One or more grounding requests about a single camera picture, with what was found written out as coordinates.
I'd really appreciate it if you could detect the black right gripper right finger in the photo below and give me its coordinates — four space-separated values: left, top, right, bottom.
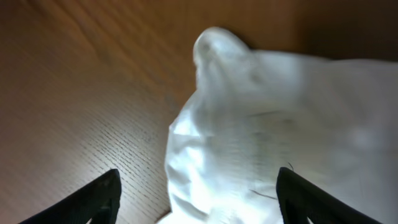
276 167 380 224

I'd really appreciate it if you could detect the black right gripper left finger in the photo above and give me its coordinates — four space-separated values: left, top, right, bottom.
21 169 122 224

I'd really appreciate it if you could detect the white t-shirt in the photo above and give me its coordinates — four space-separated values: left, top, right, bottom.
162 27 397 223

